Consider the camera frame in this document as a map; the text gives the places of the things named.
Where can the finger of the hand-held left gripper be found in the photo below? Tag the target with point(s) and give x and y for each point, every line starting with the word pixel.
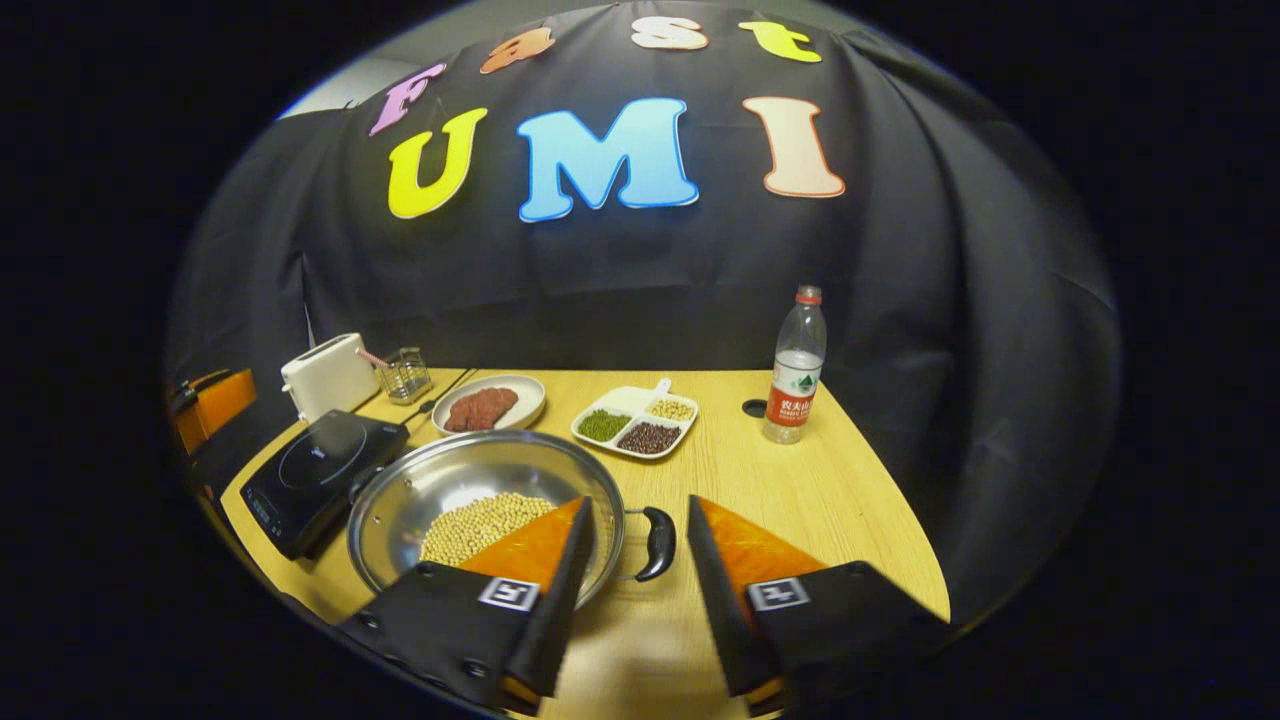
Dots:
pixel 225 400

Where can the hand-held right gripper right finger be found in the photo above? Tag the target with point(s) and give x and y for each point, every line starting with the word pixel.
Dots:
pixel 715 620

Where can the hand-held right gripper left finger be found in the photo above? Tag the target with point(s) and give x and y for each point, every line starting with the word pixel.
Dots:
pixel 565 610

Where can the black induction cooktop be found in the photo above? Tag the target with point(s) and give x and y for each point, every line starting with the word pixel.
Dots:
pixel 310 470

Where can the stainless steel pot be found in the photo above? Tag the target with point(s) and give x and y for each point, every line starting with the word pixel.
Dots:
pixel 450 480

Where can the white toaster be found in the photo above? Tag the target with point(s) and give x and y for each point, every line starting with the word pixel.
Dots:
pixel 325 380

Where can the large soybean pile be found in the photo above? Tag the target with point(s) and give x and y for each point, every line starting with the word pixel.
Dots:
pixel 470 530

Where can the pink straw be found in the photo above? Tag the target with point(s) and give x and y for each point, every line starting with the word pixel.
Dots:
pixel 371 357

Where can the green mung bean heap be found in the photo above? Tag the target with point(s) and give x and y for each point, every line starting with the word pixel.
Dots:
pixel 604 426

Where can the dark red bean heap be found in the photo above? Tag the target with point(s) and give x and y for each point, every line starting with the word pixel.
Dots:
pixel 649 438

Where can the white round plate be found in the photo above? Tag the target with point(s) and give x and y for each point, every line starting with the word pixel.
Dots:
pixel 528 400

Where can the small yellow bean heap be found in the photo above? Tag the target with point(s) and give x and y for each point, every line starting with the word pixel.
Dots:
pixel 672 410

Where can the red meat slice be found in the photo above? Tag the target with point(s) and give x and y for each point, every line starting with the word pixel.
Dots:
pixel 462 417
pixel 497 403

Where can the white divided tray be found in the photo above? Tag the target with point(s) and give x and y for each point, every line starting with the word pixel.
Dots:
pixel 625 400

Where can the clear plastic water bottle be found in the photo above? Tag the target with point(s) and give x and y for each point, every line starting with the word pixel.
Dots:
pixel 795 370

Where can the black backdrop cloth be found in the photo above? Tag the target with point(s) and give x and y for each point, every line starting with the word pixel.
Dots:
pixel 600 280

